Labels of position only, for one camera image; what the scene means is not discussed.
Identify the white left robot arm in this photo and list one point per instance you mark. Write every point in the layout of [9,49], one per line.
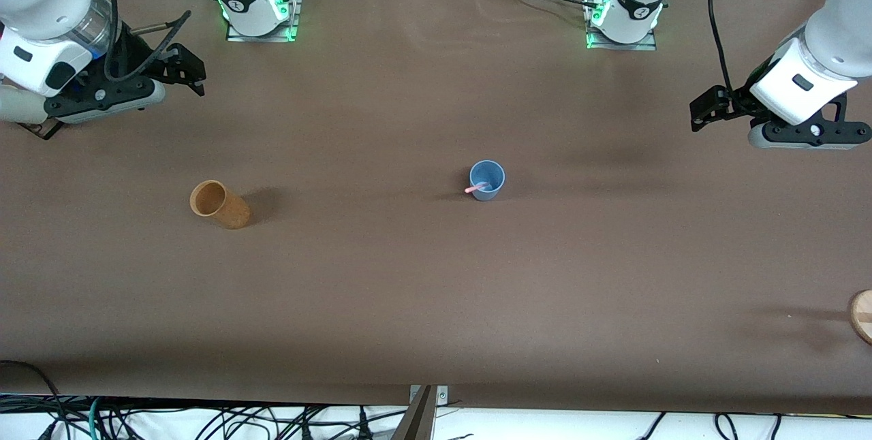
[828,45]

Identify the wooden cup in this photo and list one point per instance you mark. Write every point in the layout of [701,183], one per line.
[231,212]

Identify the small metal bracket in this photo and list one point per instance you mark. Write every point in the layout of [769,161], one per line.
[443,396]

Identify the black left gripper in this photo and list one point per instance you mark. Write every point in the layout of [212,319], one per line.
[738,101]

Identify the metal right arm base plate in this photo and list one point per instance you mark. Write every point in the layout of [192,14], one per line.
[262,38]

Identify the blue cup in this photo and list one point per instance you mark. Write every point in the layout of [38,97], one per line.
[487,193]

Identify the dark metal stand leg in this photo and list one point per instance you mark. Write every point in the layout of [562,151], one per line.
[417,423]

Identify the pink chopstick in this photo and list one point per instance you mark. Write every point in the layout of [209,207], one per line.
[473,189]

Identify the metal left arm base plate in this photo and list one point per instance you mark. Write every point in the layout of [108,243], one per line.
[623,47]

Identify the round wooden disc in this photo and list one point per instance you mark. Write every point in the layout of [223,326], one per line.
[864,314]

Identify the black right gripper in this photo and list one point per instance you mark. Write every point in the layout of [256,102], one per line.
[135,58]

